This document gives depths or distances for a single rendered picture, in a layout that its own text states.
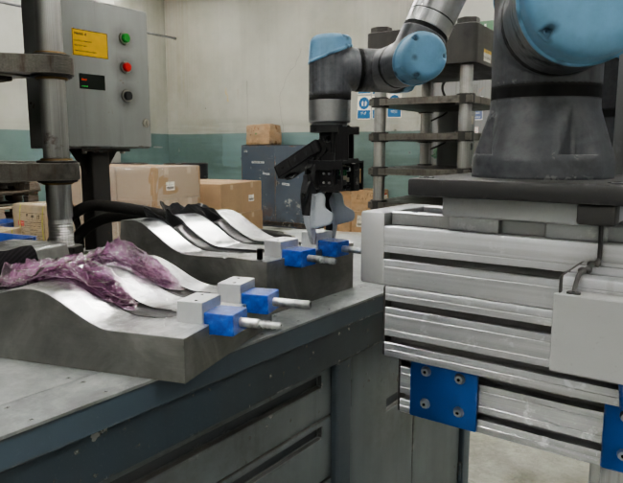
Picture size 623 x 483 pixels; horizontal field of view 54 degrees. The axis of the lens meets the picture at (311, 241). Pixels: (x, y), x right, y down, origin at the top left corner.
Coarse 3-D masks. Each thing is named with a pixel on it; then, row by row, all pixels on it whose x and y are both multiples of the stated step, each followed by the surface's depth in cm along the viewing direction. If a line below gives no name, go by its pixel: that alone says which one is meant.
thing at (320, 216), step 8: (312, 200) 109; (320, 200) 108; (312, 208) 109; (320, 208) 108; (304, 216) 109; (312, 216) 109; (320, 216) 108; (328, 216) 107; (312, 224) 109; (320, 224) 108; (328, 224) 107; (312, 232) 110; (312, 240) 110
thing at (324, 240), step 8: (304, 232) 112; (320, 232) 112; (328, 232) 113; (304, 240) 112; (320, 240) 111; (328, 240) 111; (336, 240) 111; (344, 240) 112; (320, 248) 111; (328, 248) 110; (336, 248) 109; (344, 248) 110; (352, 248) 109; (360, 248) 108; (328, 256) 110; (336, 256) 109
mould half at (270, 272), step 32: (128, 224) 118; (160, 224) 118; (192, 224) 123; (160, 256) 114; (192, 256) 109; (224, 256) 105; (256, 256) 104; (352, 256) 119; (288, 288) 104; (320, 288) 111
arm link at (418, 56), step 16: (416, 0) 96; (432, 0) 94; (448, 0) 94; (464, 0) 96; (416, 16) 95; (432, 16) 94; (448, 16) 95; (400, 32) 97; (416, 32) 93; (432, 32) 94; (448, 32) 96; (400, 48) 94; (416, 48) 92; (432, 48) 93; (384, 64) 99; (400, 64) 94; (416, 64) 92; (432, 64) 93; (384, 80) 102; (400, 80) 97; (416, 80) 94
